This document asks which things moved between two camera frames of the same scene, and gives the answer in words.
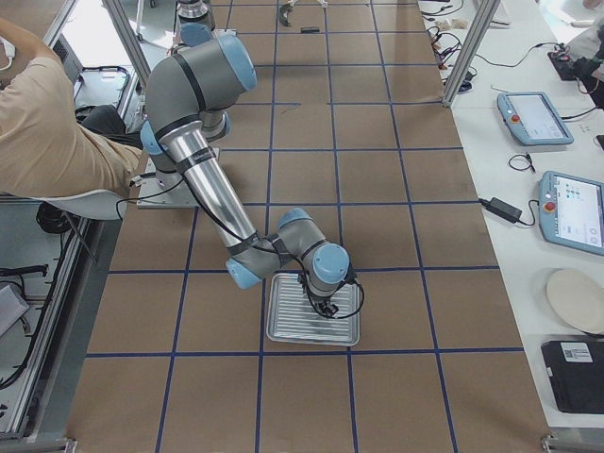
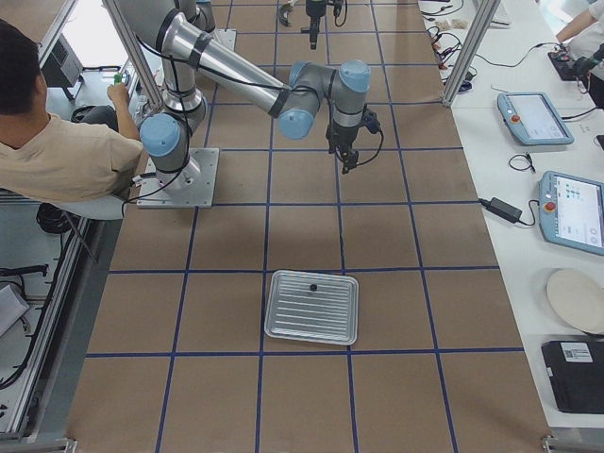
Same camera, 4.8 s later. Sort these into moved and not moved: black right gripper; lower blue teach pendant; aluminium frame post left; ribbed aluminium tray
Moved: black right gripper
Not moved: aluminium frame post left; ribbed aluminium tray; lower blue teach pendant
